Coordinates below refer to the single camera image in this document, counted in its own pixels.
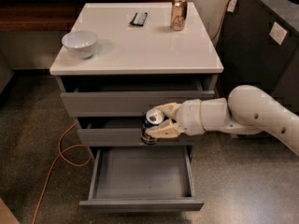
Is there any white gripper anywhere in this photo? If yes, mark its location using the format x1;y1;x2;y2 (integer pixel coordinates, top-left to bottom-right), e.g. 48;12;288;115
147;99;203;138

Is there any blue pepsi can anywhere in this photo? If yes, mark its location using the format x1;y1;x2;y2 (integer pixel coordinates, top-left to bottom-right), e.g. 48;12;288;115
140;107;165;146

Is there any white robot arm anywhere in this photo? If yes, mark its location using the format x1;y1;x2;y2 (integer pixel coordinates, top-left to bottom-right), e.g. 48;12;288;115
145;85;299;155

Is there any grey bottom drawer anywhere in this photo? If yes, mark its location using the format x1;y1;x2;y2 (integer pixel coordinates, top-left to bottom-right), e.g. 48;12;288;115
80;147;203;212

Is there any grey drawer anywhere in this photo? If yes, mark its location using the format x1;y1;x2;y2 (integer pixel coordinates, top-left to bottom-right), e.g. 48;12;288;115
76;117;204;147
80;147;203;212
61;78;214;117

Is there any grey middle drawer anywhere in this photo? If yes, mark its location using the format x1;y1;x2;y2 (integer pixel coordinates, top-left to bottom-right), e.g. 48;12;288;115
76;117;204;147

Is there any grey drawer cabinet white top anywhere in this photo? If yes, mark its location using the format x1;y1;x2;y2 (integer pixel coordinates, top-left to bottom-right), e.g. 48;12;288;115
50;1;225;161

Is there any grey top drawer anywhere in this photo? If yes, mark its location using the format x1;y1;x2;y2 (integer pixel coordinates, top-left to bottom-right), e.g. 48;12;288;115
61;78;214;117

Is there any gold soda can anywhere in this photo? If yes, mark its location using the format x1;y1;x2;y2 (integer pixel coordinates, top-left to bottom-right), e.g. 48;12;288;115
170;0;188;31

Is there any small black snack packet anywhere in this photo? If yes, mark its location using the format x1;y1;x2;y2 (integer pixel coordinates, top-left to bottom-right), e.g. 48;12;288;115
130;12;148;27

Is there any white bowl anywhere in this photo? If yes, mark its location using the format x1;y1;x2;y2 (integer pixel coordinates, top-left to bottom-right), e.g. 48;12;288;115
62;31;98;59

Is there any dark grey bin cabinet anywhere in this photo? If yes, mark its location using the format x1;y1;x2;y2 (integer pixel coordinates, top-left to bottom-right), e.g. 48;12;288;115
216;0;299;114

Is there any white sticker on cabinet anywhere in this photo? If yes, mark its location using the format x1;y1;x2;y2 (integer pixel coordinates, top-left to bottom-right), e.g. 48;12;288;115
269;22;287;45

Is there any white label tag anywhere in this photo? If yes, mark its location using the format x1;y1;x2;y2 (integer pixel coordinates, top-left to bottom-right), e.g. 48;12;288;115
227;0;237;12

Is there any brown wooden shelf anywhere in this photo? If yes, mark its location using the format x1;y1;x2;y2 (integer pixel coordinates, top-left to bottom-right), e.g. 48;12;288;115
0;0;171;32

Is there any orange cable on floor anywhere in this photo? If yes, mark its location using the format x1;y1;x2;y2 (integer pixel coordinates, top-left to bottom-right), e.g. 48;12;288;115
31;122;93;224

